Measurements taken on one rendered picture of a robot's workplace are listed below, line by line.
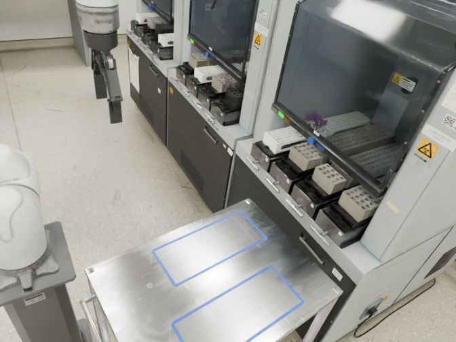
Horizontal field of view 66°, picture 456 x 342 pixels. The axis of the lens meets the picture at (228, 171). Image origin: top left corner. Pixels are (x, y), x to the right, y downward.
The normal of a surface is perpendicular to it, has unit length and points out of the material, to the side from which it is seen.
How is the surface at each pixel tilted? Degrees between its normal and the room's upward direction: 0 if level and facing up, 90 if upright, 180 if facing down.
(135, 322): 0
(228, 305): 0
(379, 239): 90
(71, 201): 0
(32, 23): 90
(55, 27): 90
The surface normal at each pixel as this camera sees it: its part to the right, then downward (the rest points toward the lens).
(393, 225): -0.86, 0.24
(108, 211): 0.12, -0.77
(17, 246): 0.59, 0.52
